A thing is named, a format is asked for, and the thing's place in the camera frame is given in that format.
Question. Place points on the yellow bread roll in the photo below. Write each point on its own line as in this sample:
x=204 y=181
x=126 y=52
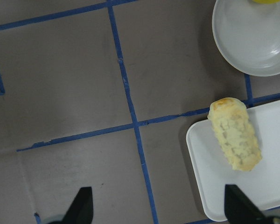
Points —
x=235 y=133

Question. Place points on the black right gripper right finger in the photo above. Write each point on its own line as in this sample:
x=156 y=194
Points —
x=239 y=209

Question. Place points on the white rectangular tray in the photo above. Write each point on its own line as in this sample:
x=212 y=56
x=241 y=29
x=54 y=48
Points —
x=213 y=171

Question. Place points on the white oval plate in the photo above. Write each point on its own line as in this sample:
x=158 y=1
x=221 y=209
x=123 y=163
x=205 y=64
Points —
x=247 y=34

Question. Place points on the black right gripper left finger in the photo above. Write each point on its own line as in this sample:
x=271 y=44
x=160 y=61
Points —
x=81 y=209

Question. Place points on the yellow lemon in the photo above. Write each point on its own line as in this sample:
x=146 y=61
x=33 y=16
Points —
x=266 y=1

